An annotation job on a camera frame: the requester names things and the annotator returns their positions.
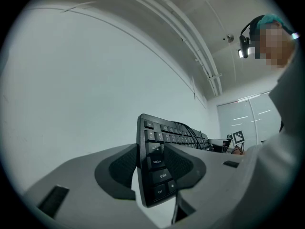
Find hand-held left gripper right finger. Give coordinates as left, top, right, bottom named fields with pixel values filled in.
left=163, top=143, right=253, bottom=227

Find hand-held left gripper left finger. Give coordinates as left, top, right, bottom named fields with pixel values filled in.
left=23, top=143, right=165, bottom=229

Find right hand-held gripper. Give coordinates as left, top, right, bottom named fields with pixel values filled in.
left=207, top=130, right=246, bottom=154

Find black keyboard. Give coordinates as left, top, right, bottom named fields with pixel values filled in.
left=136, top=113, right=215, bottom=208

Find frosted glass door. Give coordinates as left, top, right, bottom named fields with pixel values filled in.
left=216, top=93, right=282, bottom=150

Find white ceiling conduit pipes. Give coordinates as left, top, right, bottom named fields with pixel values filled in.
left=102, top=0, right=224, bottom=97

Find person's head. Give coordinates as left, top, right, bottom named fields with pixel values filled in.
left=249, top=14, right=298, bottom=69

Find teal cap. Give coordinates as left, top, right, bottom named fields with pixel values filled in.
left=257, top=13, right=294, bottom=34

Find black head-mounted camera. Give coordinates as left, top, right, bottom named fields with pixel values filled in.
left=238, top=22, right=256, bottom=59

